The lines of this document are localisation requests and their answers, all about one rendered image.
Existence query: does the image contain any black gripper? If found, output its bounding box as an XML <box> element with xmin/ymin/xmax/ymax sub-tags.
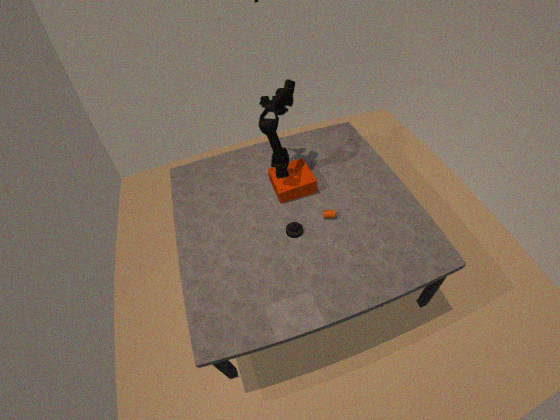
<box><xmin>259</xmin><ymin>96</ymin><xmax>270</xmax><ymax>107</ymax></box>

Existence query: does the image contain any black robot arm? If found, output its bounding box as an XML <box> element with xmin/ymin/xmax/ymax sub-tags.
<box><xmin>259</xmin><ymin>80</ymin><xmax>295</xmax><ymax>178</ymax></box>

